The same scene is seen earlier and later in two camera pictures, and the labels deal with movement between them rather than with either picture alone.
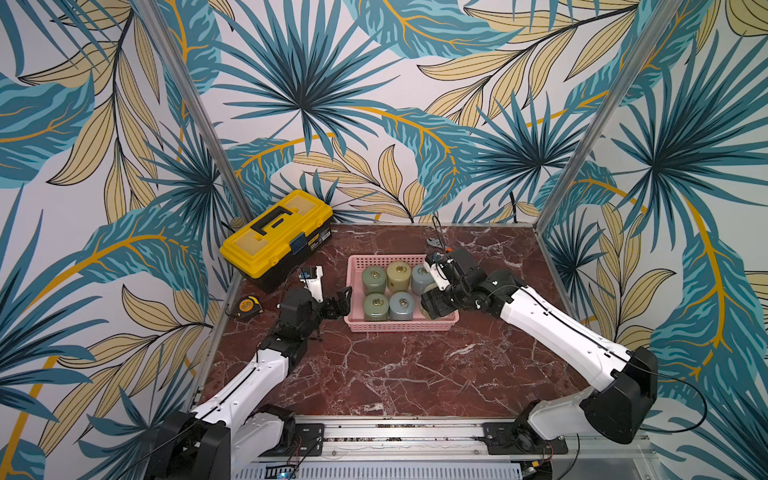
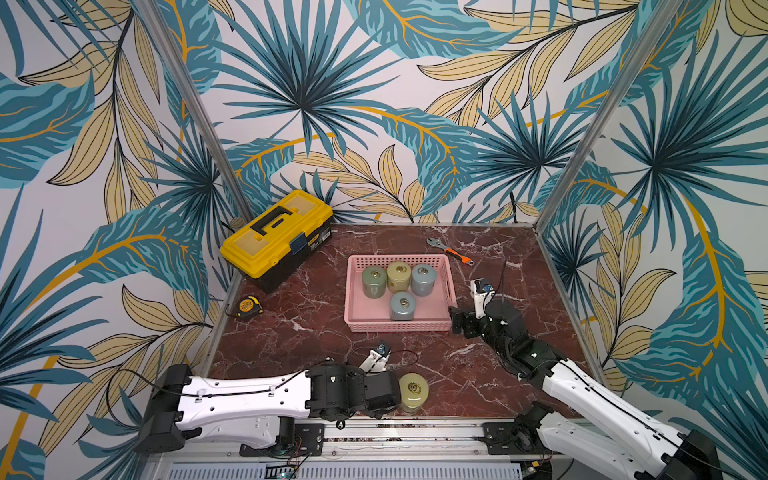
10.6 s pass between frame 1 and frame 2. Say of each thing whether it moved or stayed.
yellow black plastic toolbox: stayed
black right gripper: moved
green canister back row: stayed
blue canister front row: stayed
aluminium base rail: stayed
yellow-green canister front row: moved
